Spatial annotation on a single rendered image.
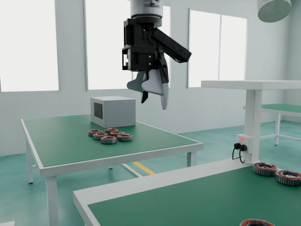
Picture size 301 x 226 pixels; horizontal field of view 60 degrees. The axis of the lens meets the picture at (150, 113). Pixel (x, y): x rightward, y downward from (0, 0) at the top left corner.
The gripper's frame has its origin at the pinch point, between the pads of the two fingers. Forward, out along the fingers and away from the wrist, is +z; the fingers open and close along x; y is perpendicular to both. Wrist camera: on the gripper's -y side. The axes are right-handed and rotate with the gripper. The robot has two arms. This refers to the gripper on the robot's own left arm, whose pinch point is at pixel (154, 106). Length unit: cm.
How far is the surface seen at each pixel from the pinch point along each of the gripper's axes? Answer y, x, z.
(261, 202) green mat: -49, -13, 40
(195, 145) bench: -72, -98, 42
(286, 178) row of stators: -72, -22, 37
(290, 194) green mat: -65, -15, 40
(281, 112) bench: -280, -213, 42
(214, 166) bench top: -57, -55, 40
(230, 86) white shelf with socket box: -52, -38, -3
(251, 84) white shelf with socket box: -54, -27, -4
